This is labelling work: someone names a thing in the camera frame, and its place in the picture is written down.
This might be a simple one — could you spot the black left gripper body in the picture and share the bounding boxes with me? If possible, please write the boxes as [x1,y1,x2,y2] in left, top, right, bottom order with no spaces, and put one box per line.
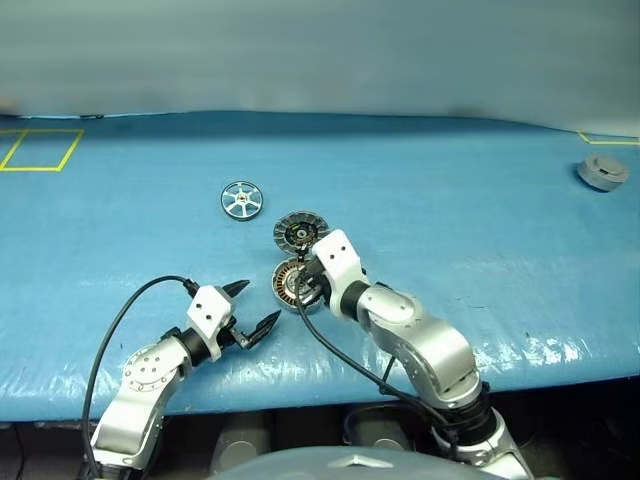
[218,314,252,352]

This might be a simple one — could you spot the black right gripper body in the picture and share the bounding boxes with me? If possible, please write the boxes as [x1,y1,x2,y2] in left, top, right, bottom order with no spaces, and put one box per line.
[297,253,332,307]

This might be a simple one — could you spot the motor housing base copper windings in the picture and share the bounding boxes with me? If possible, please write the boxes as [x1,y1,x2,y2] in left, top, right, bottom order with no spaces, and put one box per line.
[271,260,324,315]

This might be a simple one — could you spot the silver spoked rotor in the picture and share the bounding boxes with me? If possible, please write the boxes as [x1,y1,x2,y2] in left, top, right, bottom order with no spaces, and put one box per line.
[220,179,266,221]

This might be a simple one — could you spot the grey rounded shape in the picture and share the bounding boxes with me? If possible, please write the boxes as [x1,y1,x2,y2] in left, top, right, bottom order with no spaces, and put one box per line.
[343,403,427,452]
[211,411,274,474]

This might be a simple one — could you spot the blue plastic table cover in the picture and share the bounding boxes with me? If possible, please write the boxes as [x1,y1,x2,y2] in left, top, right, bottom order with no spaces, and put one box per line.
[0,109,640,425]

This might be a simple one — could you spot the grey robot torso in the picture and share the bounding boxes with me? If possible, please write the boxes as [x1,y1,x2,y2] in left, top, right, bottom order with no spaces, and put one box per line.
[207,445,484,480]

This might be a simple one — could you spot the grey round cap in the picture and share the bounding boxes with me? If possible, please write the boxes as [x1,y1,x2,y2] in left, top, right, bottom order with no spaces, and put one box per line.
[576,153,630,192]

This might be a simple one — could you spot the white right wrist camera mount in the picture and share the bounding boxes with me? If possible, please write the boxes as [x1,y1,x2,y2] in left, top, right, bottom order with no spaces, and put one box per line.
[310,229,370,320]

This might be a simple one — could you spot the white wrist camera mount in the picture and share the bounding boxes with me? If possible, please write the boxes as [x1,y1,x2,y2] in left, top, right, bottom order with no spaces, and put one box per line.
[185,284,237,364]
[310,229,370,320]

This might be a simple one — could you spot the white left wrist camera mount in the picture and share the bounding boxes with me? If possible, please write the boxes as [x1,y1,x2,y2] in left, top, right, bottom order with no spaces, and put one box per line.
[185,284,237,364]

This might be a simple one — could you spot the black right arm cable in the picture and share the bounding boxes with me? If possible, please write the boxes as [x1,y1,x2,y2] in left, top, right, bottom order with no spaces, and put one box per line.
[295,279,459,459]

